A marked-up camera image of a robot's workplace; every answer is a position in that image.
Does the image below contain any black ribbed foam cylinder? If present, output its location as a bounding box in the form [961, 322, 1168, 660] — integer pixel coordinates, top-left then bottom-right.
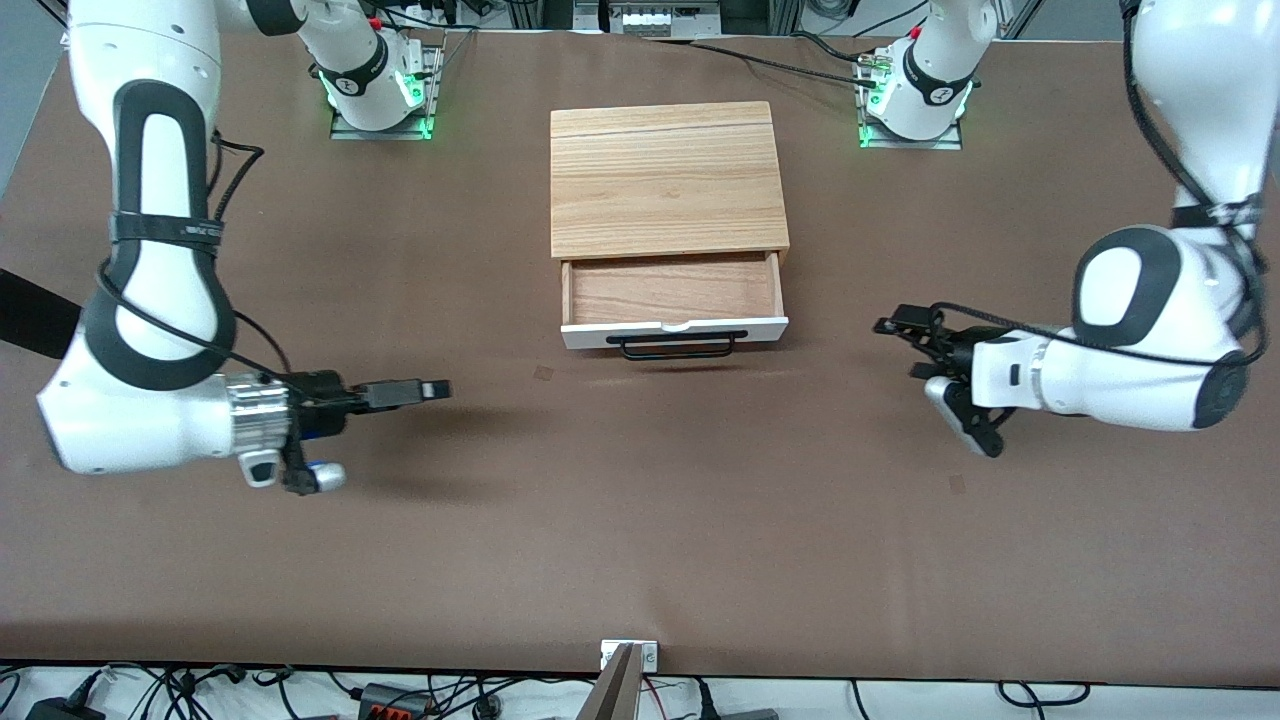
[0, 268, 86, 361]

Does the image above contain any white fronted wooden drawer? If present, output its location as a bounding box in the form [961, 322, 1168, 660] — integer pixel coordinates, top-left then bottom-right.
[560, 250, 791, 351]

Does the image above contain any white power strip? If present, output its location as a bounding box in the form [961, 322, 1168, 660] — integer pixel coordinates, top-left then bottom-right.
[605, 3, 721, 39]

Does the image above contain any black cable on table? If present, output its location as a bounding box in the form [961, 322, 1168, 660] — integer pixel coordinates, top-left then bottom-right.
[650, 35, 886, 86]

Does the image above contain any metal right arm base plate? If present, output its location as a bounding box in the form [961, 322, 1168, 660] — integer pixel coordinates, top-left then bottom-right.
[330, 30, 446, 141]

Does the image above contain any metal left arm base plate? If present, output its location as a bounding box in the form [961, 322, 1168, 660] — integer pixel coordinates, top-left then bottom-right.
[855, 45, 966, 151]

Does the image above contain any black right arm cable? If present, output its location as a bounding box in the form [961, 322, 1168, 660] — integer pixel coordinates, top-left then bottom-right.
[95, 135, 296, 386]

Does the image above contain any black metal drawer handle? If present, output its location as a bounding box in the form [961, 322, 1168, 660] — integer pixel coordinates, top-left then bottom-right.
[605, 330, 749, 361]

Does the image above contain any wooden camera stand post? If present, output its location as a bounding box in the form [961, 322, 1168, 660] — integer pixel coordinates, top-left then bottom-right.
[575, 643, 646, 720]

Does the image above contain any black red connector box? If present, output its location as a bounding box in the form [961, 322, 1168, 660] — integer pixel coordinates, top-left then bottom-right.
[358, 683, 431, 720]

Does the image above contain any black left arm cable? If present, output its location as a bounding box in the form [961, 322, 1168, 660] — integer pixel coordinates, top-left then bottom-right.
[930, 0, 1271, 366]

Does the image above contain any light wooden drawer cabinet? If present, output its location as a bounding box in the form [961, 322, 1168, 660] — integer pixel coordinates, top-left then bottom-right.
[550, 102, 792, 266]

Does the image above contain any black looped floor cable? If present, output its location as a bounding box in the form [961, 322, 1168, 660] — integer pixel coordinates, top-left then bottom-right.
[997, 682, 1093, 707]

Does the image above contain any silver table edge bracket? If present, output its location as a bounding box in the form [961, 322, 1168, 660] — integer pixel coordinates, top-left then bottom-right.
[600, 640, 661, 671]

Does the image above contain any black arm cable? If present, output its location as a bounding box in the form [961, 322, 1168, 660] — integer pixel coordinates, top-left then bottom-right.
[930, 0, 1271, 366]
[95, 135, 296, 386]

